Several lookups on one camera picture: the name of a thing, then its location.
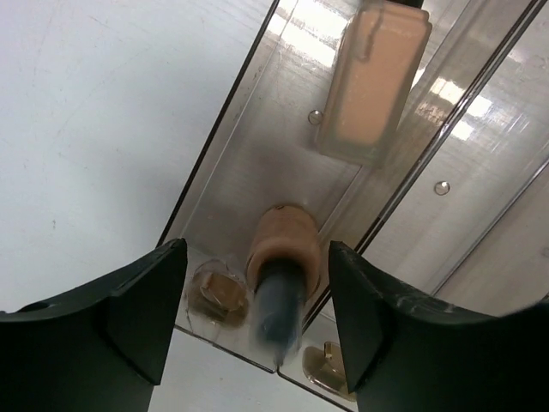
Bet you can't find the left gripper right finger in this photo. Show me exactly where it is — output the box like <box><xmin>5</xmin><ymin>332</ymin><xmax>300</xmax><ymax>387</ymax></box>
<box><xmin>329</xmin><ymin>241</ymin><xmax>548</xmax><ymax>411</ymax></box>

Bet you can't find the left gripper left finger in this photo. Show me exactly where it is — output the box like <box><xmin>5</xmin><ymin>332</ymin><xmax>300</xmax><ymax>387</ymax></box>
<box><xmin>1</xmin><ymin>239</ymin><xmax>188</xmax><ymax>411</ymax></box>

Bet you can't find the beige foundation pump bottle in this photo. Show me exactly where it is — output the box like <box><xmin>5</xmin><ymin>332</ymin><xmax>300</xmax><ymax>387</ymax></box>
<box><xmin>316</xmin><ymin>1</ymin><xmax>432</xmax><ymax>166</ymax></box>

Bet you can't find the middle clear organizer bin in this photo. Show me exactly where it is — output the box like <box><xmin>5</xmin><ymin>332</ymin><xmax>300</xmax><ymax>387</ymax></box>
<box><xmin>276</xmin><ymin>0</ymin><xmax>549</xmax><ymax>404</ymax></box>

